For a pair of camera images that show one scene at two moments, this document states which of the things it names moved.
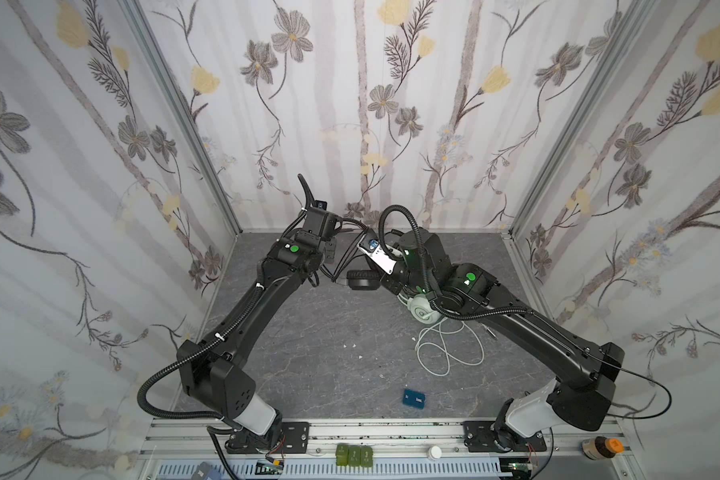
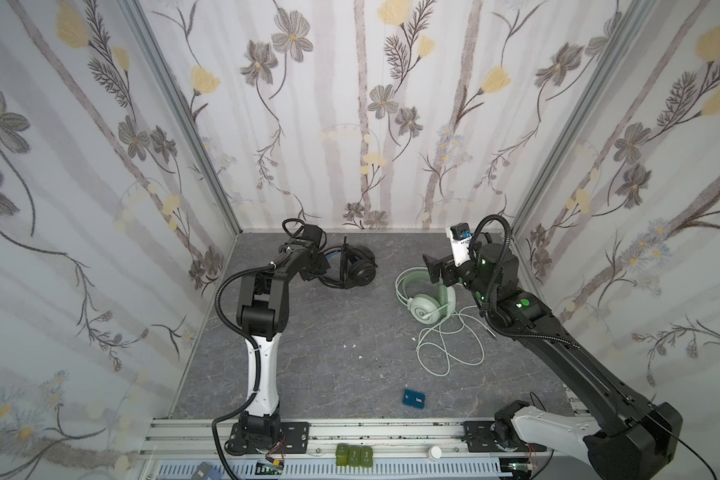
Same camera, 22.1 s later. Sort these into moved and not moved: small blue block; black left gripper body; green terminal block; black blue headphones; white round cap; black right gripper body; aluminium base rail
Moved: black right gripper body; black blue headphones; black left gripper body
Not moved: white round cap; aluminium base rail; small blue block; green terminal block
